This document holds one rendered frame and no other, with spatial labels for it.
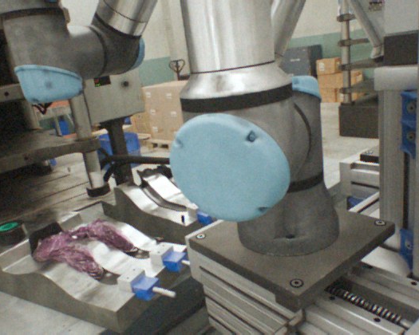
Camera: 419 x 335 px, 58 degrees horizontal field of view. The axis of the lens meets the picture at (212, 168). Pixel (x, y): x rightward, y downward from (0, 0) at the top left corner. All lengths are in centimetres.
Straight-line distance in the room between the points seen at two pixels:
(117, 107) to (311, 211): 142
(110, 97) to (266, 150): 152
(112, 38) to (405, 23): 43
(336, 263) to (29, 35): 47
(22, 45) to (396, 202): 59
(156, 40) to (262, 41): 879
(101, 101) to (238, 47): 148
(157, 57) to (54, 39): 861
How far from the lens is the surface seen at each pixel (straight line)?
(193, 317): 112
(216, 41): 35
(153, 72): 902
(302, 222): 52
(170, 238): 109
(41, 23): 52
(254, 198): 35
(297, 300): 47
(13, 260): 110
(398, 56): 66
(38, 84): 52
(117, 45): 60
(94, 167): 166
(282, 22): 84
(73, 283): 92
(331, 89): 781
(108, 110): 181
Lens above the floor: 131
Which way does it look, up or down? 17 degrees down
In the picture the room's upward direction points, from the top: 8 degrees counter-clockwise
